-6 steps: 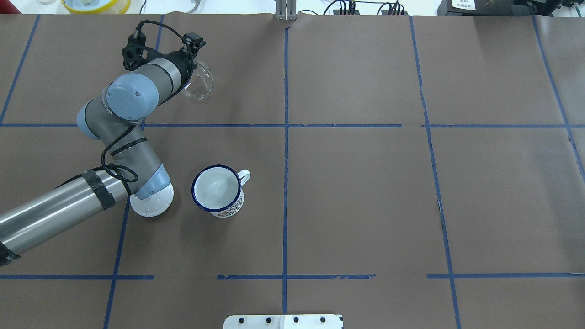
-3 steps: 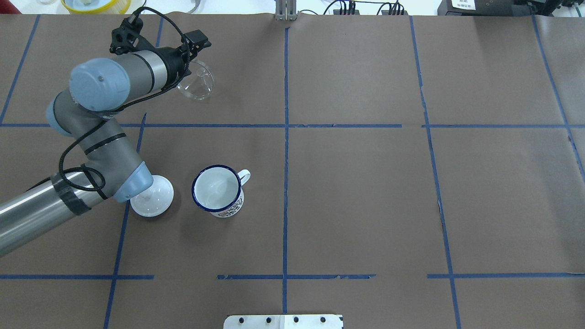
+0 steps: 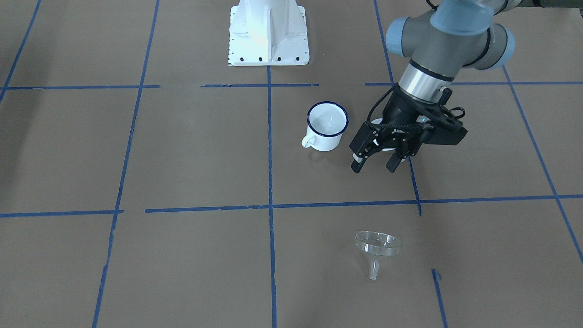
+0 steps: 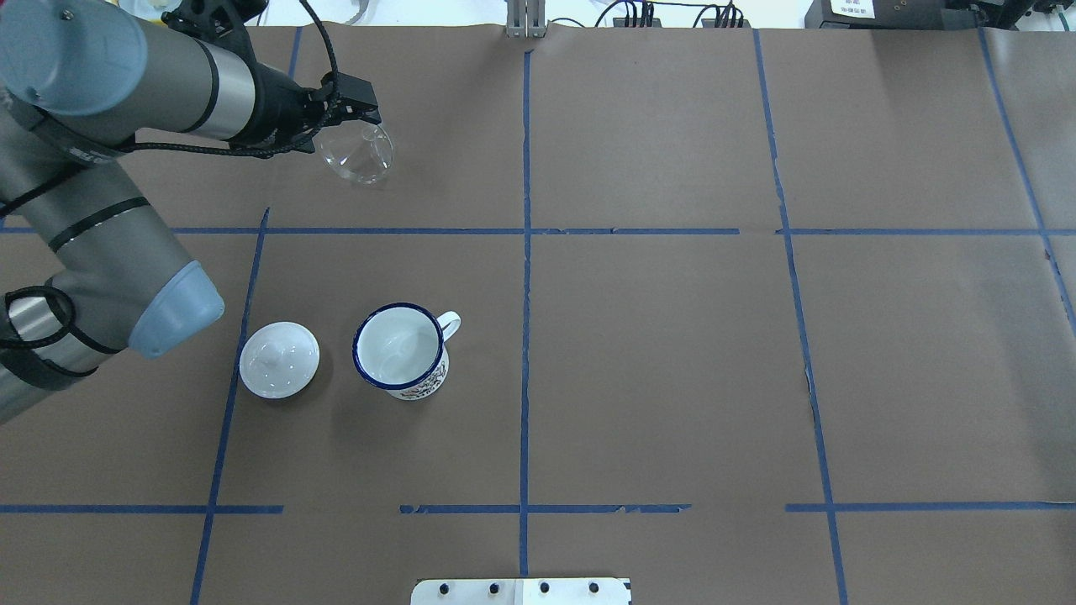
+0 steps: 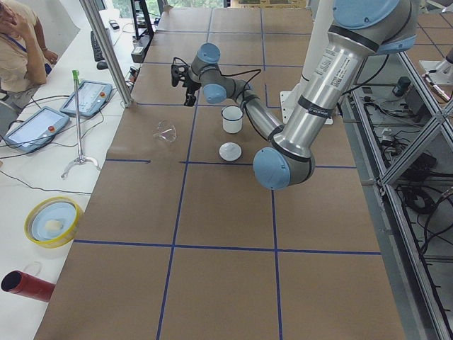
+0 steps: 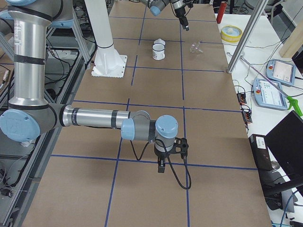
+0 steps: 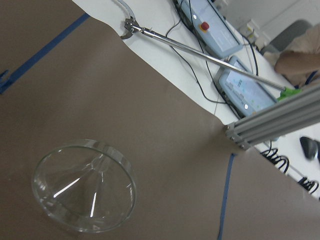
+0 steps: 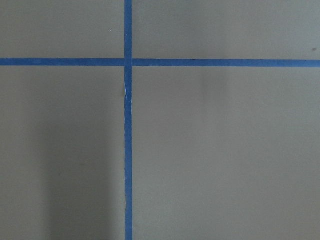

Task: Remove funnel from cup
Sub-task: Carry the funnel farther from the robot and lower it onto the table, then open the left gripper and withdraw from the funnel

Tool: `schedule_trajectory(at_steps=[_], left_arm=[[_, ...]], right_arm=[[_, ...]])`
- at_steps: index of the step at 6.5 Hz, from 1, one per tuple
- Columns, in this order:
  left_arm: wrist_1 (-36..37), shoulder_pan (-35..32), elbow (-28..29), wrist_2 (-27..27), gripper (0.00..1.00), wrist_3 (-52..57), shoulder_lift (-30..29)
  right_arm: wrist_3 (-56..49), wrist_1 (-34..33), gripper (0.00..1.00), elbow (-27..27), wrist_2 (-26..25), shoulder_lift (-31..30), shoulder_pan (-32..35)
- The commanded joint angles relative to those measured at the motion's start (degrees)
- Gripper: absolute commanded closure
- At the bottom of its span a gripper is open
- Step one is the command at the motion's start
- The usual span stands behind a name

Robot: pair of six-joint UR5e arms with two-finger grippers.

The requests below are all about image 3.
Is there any clear plastic funnel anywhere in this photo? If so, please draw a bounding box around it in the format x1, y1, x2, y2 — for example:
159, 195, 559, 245
354, 231, 403, 281

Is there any white round mug lid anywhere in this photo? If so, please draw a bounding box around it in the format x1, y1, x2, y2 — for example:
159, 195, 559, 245
371, 118, 395, 152

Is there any white enamel mug blue rim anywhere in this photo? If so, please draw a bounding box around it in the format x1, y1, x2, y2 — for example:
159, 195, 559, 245
301, 101, 349, 152

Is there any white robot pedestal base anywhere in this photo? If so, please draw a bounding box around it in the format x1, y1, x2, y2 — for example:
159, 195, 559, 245
228, 0, 310, 67

